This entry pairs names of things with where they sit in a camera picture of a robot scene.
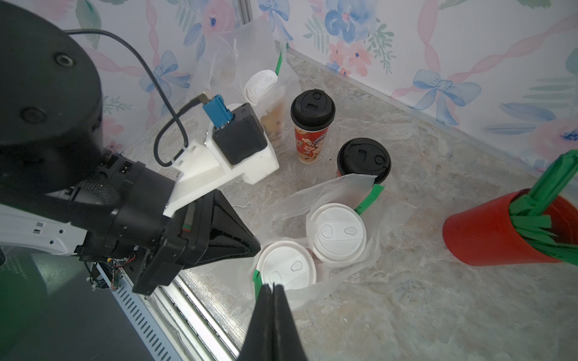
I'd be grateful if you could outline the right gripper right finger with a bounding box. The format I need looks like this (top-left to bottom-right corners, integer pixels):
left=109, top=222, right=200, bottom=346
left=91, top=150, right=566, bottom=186
left=272, top=285, right=307, bottom=361

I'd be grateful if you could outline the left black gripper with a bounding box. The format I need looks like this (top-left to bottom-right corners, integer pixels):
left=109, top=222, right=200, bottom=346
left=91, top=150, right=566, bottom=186
left=78, top=189, right=262, bottom=296

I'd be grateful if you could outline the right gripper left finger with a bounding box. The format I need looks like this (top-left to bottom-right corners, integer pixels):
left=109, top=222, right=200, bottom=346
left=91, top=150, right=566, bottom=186
left=237, top=284, right=273, bottom=361

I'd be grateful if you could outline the white lid cup back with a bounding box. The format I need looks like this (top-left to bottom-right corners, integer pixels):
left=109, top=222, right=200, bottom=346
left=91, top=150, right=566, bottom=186
left=256, top=241, right=317, bottom=290

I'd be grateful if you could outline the red cup white lid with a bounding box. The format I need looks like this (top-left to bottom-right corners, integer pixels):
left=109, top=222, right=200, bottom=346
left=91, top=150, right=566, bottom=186
left=306, top=203, right=367, bottom=264

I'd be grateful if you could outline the clear plastic carrier bag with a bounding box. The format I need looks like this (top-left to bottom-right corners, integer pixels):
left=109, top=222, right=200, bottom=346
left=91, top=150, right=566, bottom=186
left=189, top=20, right=301, bottom=149

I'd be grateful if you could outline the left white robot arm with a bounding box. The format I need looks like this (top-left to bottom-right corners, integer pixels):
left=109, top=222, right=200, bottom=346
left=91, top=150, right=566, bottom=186
left=1, top=2, right=260, bottom=295

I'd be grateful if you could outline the red cup black lid left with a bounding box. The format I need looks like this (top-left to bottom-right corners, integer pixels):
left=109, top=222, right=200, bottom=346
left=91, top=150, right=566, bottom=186
left=290, top=89, right=337, bottom=164

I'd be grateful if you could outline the red cup black lid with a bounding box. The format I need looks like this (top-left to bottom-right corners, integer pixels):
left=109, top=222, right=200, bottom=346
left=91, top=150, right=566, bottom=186
left=290, top=89, right=337, bottom=164
left=337, top=138, right=392, bottom=184

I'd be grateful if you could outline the red cup black lid right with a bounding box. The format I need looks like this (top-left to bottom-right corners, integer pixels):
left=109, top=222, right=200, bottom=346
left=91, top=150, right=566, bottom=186
left=337, top=138, right=392, bottom=184

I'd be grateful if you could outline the red straw holder cup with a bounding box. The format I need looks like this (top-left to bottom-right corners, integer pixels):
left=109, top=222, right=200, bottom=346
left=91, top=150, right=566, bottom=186
left=443, top=190, right=577, bottom=266

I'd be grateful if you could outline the green wrapped straws bundle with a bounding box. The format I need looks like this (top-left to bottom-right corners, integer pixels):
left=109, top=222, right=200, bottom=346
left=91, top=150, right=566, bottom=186
left=509, top=150, right=577, bottom=266

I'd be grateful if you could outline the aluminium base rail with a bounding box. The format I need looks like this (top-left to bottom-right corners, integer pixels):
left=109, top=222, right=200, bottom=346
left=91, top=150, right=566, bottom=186
left=94, top=263, right=239, bottom=360

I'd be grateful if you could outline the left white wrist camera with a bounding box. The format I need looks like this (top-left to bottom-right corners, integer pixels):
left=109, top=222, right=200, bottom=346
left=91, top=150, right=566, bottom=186
left=163, top=93, right=279, bottom=218

